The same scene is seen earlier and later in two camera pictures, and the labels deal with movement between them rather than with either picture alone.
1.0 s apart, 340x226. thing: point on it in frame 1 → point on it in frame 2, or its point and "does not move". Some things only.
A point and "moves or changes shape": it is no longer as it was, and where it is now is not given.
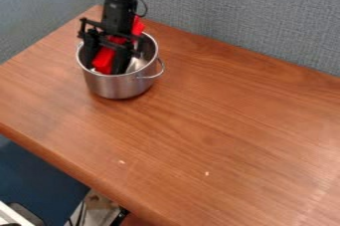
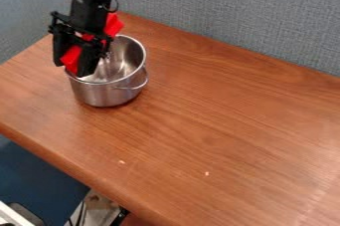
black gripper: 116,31 → 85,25
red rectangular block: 104,57 → 70,58
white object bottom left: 14,213 does not move
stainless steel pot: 145,67 moves or changes shape
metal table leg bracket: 97,211 does not move
